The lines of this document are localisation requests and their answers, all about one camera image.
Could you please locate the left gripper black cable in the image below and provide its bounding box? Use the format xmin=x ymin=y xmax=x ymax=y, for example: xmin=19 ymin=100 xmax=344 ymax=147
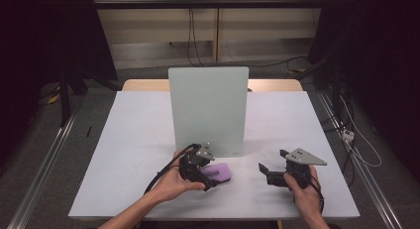
xmin=144 ymin=143 xmax=202 ymax=194

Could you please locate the person's left hand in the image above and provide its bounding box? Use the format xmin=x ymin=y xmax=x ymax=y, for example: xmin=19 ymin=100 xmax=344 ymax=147
xmin=149 ymin=149 xmax=207 ymax=204

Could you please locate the person's right hand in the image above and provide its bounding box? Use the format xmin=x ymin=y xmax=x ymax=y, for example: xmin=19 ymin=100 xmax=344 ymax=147
xmin=282 ymin=165 xmax=324 ymax=221

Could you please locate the black metal stand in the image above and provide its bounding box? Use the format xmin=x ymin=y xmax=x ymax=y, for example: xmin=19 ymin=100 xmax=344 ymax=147
xmin=58 ymin=64 xmax=73 ymax=128

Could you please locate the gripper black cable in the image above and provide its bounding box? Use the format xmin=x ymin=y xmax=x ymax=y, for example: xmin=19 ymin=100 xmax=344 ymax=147
xmin=308 ymin=173 xmax=326 ymax=214
xmin=144 ymin=143 xmax=202 ymax=194

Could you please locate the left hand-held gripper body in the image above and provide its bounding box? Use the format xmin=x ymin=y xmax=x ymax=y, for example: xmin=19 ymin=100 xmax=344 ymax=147
xmin=178 ymin=142 xmax=217 ymax=190

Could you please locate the black horizontal bar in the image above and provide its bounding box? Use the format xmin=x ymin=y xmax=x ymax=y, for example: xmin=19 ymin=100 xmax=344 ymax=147
xmin=93 ymin=0 xmax=326 ymax=10

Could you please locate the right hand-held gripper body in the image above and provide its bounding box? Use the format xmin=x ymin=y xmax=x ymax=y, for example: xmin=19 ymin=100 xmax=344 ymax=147
xmin=283 ymin=148 xmax=328 ymax=190

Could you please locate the wooden table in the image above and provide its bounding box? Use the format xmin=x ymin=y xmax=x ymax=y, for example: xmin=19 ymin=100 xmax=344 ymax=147
xmin=122 ymin=78 xmax=304 ymax=92

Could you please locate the metal floor rail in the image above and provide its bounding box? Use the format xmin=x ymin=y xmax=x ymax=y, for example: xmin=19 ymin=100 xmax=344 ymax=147
xmin=6 ymin=111 xmax=78 ymax=229
xmin=316 ymin=89 xmax=404 ymax=229

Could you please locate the upright glass whiteboard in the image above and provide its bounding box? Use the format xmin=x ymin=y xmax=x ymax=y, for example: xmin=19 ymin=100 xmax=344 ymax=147
xmin=167 ymin=66 xmax=251 ymax=159

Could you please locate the purple whiteboard eraser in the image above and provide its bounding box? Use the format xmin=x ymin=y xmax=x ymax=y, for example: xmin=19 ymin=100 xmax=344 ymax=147
xmin=199 ymin=162 xmax=233 ymax=184

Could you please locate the black hanging wall cable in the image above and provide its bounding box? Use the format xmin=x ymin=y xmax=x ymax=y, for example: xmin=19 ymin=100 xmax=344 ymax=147
xmin=185 ymin=7 xmax=205 ymax=68

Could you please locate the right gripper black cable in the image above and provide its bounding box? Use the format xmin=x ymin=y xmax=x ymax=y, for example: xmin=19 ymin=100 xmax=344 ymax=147
xmin=308 ymin=173 xmax=326 ymax=214

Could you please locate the white power strip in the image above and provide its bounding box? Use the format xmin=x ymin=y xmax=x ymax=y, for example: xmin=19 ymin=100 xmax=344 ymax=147
xmin=341 ymin=129 xmax=356 ymax=143

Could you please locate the white floor cable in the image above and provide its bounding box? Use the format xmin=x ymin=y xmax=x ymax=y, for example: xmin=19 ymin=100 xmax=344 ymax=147
xmin=339 ymin=94 xmax=383 ymax=169

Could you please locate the white table mat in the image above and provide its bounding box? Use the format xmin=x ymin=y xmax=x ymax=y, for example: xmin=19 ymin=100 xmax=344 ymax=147
xmin=67 ymin=90 xmax=361 ymax=221

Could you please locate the black curtain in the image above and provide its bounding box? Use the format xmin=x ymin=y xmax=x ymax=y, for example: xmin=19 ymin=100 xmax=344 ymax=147
xmin=0 ymin=0 xmax=119 ymax=164
xmin=306 ymin=0 xmax=420 ymax=173

